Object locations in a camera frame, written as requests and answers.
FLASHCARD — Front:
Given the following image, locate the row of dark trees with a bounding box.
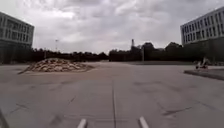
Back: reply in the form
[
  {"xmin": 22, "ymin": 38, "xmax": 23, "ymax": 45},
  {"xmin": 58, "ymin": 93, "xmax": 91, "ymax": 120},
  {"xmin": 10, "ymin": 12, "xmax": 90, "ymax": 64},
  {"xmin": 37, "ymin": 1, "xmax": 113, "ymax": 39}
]
[{"xmin": 0, "ymin": 41, "xmax": 224, "ymax": 65}]

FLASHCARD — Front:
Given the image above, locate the distant tower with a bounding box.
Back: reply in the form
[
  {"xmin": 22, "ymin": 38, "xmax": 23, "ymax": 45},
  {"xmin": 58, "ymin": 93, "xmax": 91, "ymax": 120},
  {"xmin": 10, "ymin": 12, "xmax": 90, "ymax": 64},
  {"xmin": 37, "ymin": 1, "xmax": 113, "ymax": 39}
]
[{"xmin": 130, "ymin": 38, "xmax": 136, "ymax": 48}]

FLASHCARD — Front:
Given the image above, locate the grey paved plaza ground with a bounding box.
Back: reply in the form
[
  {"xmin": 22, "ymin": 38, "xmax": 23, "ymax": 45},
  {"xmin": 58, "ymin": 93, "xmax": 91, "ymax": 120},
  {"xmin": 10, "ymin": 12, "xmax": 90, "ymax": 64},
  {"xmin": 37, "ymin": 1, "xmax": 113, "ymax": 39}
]
[{"xmin": 0, "ymin": 61, "xmax": 224, "ymax": 128}]

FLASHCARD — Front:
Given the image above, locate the pile of rubble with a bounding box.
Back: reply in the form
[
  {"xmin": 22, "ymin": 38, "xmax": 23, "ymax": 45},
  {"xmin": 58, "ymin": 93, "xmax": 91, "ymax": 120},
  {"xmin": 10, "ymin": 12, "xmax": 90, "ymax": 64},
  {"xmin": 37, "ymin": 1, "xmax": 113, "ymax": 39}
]
[{"xmin": 18, "ymin": 57, "xmax": 95, "ymax": 75}]

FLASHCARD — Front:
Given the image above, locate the thin pale lamp pole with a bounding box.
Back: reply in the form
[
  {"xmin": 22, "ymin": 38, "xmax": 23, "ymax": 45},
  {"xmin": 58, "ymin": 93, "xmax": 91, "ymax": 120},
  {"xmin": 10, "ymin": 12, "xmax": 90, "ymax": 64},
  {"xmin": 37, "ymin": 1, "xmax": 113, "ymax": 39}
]
[{"xmin": 54, "ymin": 38, "xmax": 60, "ymax": 53}]

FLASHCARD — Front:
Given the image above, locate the robot's own part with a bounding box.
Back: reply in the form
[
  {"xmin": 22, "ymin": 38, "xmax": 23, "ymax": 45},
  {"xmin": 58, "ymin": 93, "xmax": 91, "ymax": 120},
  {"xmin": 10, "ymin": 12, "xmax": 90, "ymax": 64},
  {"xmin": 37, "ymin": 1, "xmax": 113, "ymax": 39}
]
[
  {"xmin": 76, "ymin": 118, "xmax": 88, "ymax": 128},
  {"xmin": 138, "ymin": 116, "xmax": 150, "ymax": 128}
]

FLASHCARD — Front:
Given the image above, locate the person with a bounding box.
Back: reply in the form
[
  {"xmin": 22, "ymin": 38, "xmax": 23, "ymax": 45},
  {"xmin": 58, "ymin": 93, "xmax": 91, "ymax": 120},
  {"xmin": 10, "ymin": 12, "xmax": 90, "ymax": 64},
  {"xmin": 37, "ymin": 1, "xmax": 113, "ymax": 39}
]
[{"xmin": 195, "ymin": 56, "xmax": 212, "ymax": 71}]

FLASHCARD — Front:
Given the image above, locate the dark raised bed with kerb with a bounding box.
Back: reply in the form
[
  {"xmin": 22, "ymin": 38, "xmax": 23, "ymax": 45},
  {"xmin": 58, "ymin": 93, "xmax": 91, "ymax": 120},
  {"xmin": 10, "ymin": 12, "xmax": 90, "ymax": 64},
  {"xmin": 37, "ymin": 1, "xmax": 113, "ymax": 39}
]
[{"xmin": 183, "ymin": 67, "xmax": 224, "ymax": 81}]

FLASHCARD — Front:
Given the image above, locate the pale building with window grid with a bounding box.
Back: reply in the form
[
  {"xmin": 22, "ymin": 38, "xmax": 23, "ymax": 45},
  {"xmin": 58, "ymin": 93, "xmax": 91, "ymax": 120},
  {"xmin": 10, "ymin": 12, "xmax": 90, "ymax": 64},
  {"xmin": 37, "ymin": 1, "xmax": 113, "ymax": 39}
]
[{"xmin": 180, "ymin": 6, "xmax": 224, "ymax": 46}]

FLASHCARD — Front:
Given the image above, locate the grey building with window rows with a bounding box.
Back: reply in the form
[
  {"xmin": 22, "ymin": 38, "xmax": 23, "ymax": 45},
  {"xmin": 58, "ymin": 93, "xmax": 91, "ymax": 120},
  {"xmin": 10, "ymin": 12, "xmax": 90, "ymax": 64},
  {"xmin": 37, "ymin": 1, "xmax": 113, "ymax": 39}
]
[{"xmin": 0, "ymin": 11, "xmax": 35, "ymax": 50}]

